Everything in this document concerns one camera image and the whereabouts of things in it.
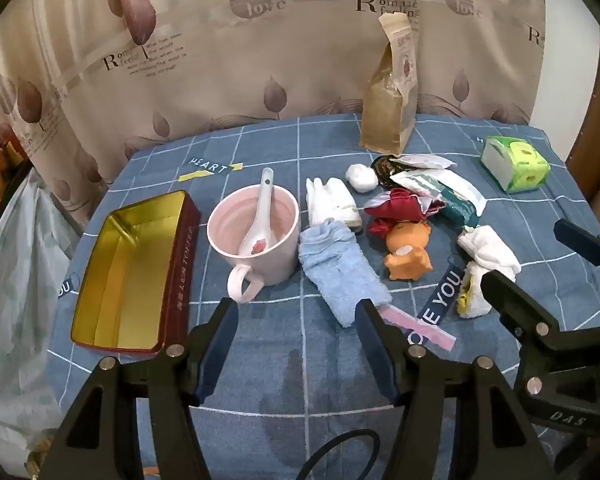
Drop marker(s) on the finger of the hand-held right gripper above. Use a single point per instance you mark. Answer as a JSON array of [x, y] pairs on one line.
[[580, 242], [510, 295]]

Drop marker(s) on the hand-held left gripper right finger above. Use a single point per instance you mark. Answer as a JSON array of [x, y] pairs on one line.
[[380, 360]]

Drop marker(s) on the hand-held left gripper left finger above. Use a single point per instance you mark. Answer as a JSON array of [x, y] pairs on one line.
[[215, 360]]

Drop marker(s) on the white and yellow sock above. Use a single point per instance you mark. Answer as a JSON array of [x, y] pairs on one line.
[[490, 250]]

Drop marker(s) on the light blue sock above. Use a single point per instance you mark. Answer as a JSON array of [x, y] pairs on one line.
[[340, 270]]

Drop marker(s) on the orange plush toy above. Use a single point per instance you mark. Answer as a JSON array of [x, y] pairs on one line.
[[407, 255]]

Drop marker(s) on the green white wet wipes packet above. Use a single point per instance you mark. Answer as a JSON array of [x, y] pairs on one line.
[[455, 200]]

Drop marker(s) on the red and gold tin box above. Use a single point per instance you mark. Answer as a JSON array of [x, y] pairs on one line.
[[130, 270]]

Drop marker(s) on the red cloth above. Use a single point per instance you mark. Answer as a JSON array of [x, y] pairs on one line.
[[400, 207]]

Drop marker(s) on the white floral print packet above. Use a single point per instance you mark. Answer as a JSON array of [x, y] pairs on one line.
[[425, 161]]

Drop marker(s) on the white towel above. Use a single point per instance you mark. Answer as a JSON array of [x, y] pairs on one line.
[[335, 205]]

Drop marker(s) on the dark patterned cloth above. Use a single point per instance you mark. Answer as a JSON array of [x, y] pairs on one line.
[[382, 170]]

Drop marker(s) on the white cotton ball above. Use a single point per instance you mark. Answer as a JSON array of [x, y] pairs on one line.
[[361, 177]]

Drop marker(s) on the pink tape strip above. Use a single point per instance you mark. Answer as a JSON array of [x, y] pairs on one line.
[[430, 336]]

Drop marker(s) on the blue checked tablecloth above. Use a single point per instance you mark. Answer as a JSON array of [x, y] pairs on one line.
[[280, 395]]

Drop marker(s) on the green tissue pack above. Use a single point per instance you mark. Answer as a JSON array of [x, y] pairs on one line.
[[520, 165]]

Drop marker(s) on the pink mug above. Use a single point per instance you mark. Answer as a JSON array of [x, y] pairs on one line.
[[265, 272]]

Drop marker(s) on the white ceramic spoon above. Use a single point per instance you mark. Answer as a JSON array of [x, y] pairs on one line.
[[266, 195]]

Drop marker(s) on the translucent plastic bag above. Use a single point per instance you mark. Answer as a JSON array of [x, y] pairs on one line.
[[15, 285]]

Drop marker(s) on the kraft paper food bag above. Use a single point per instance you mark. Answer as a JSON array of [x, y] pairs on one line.
[[387, 110]]

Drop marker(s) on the beige leaf print curtain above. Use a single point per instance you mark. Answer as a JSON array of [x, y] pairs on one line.
[[205, 60]]

